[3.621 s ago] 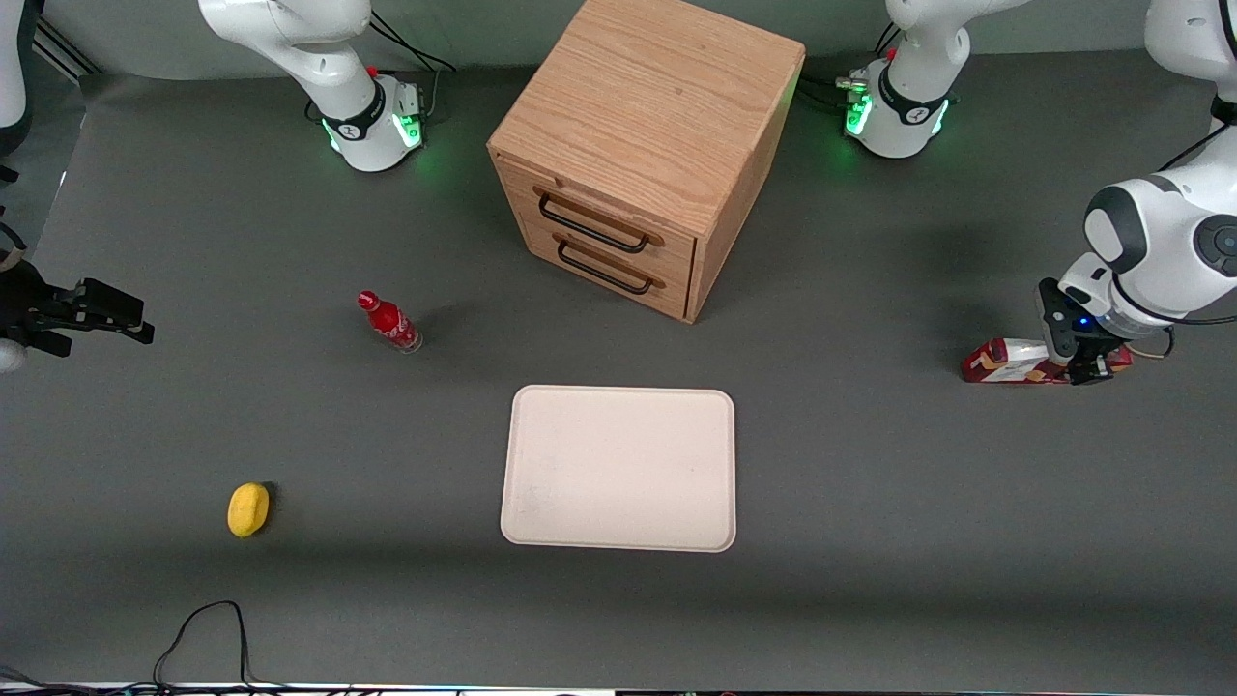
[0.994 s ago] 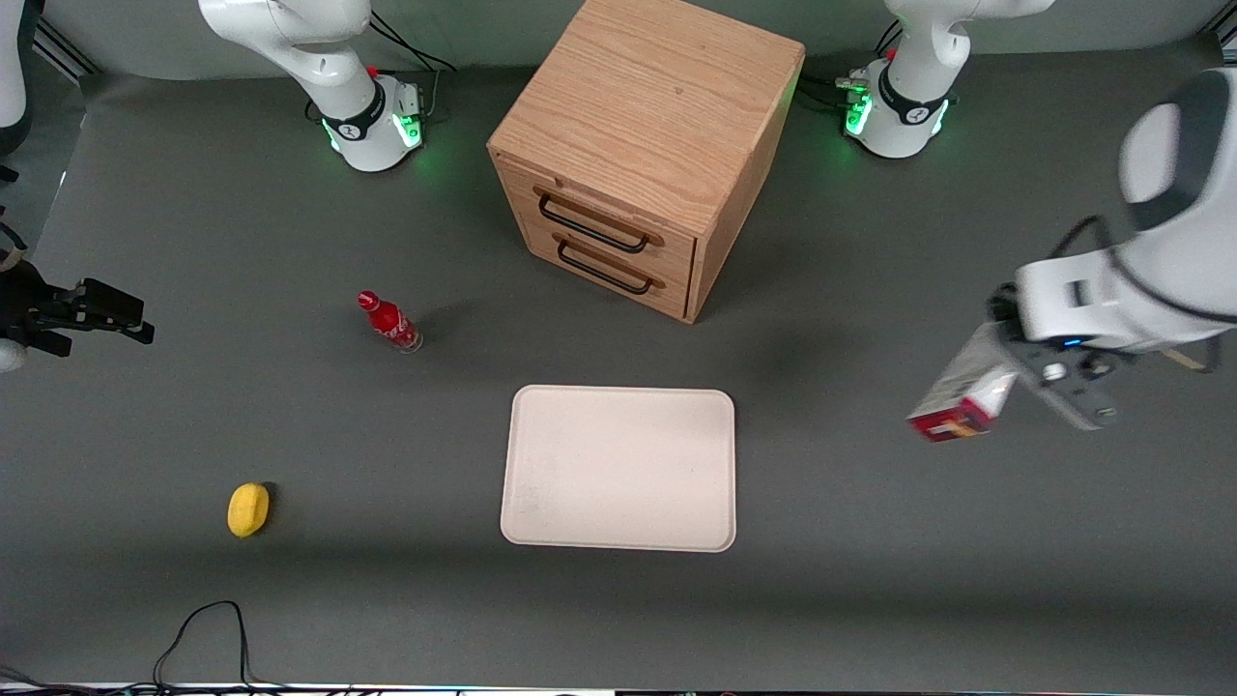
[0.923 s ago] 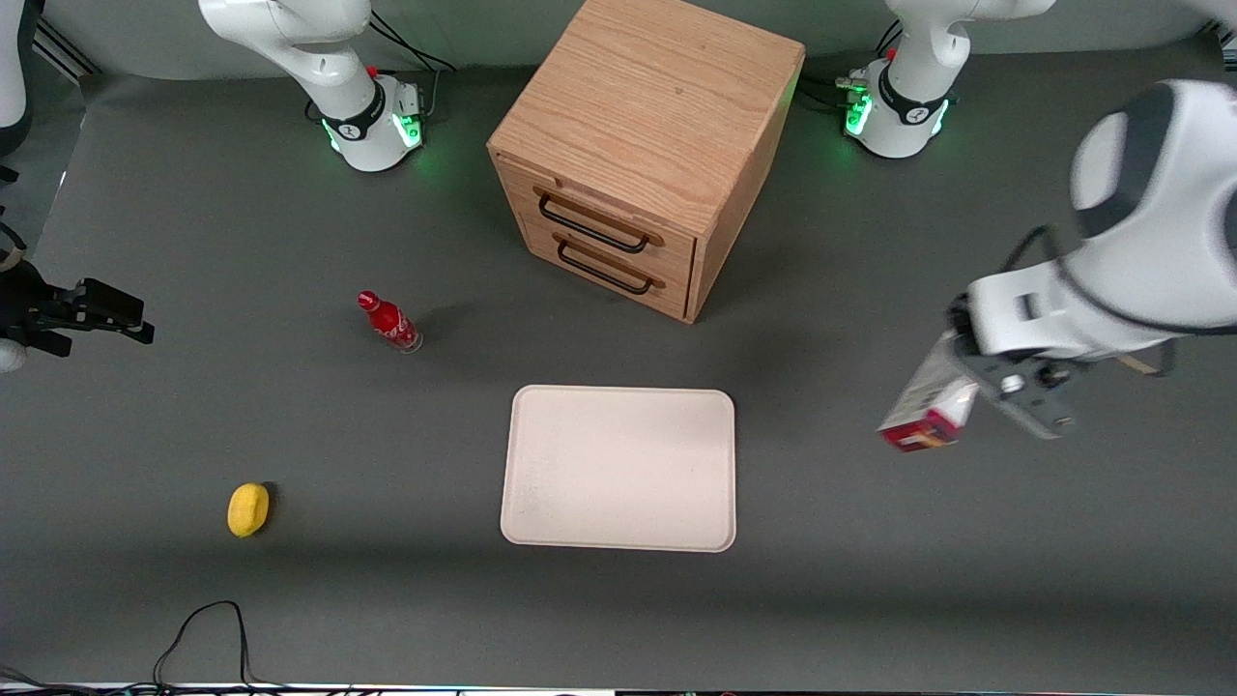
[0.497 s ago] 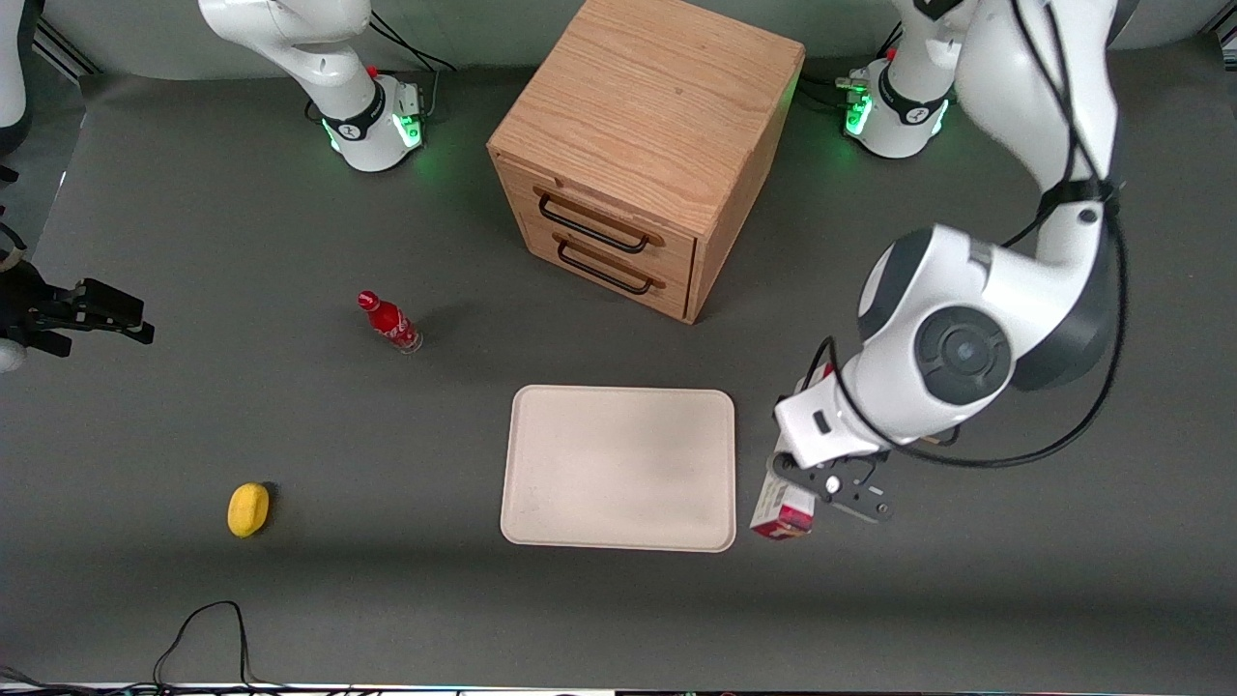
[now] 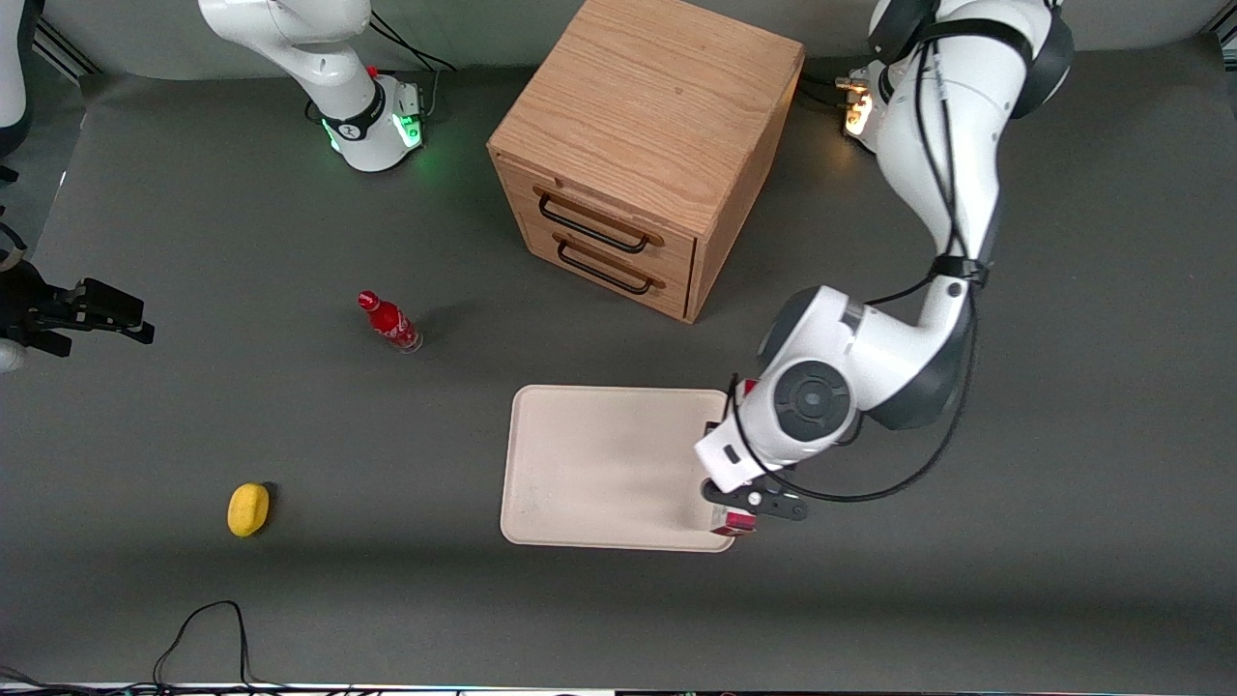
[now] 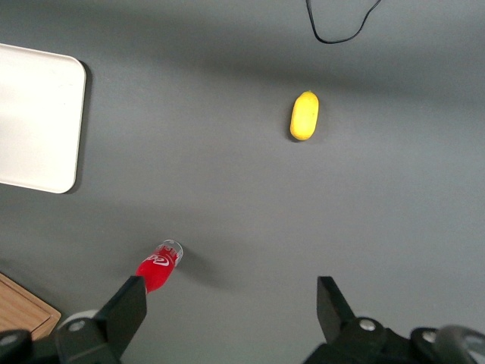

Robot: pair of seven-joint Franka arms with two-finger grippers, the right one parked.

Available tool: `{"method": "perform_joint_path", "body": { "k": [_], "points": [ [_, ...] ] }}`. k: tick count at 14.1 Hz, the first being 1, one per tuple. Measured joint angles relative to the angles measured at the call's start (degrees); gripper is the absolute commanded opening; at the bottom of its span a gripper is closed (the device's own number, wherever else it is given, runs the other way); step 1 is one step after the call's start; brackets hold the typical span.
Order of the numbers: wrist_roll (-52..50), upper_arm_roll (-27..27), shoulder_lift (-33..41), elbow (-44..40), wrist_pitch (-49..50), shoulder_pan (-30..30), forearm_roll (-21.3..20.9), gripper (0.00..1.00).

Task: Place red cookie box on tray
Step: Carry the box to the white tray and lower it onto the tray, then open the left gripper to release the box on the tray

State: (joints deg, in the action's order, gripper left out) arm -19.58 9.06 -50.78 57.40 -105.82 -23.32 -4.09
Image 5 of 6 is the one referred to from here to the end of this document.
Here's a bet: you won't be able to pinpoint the black arm base cables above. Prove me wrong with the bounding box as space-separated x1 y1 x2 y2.
800 68 871 115
367 10 457 119

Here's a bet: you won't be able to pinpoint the aluminium frame rail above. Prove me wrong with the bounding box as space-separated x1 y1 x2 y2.
32 14 103 78

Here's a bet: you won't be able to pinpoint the beige rectangular tray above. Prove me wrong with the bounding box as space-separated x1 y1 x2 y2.
500 385 737 554

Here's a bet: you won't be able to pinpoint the wooden drawer cabinet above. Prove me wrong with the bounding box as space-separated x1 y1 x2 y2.
486 0 808 325

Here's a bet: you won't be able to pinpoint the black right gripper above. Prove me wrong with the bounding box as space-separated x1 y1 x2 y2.
0 259 156 359

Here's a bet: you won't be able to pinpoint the red cookie box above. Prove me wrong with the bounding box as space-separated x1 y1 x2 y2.
705 379 761 538

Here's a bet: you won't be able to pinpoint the thin black cable bundle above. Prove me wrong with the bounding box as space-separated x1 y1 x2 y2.
0 665 156 696

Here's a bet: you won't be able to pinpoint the black metal drawer handle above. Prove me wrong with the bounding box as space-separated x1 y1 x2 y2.
537 192 651 255
557 239 655 296

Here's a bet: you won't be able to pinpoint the black left arm base cables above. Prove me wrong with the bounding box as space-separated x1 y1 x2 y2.
800 68 871 115

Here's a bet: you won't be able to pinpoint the red cola bottle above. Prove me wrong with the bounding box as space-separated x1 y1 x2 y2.
357 290 424 355

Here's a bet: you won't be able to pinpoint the yellow lemon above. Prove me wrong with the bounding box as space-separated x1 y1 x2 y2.
227 482 272 538

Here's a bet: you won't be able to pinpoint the black right arm base cables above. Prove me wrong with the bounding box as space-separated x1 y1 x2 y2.
367 10 457 119

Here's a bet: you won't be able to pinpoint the wooden drawer front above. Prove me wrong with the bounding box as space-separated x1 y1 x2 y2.
495 155 699 281
520 213 693 322

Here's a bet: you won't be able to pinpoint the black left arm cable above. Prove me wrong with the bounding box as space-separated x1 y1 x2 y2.
727 19 987 505

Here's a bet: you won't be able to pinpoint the black looped cable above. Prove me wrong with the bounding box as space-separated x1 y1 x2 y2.
153 600 260 693

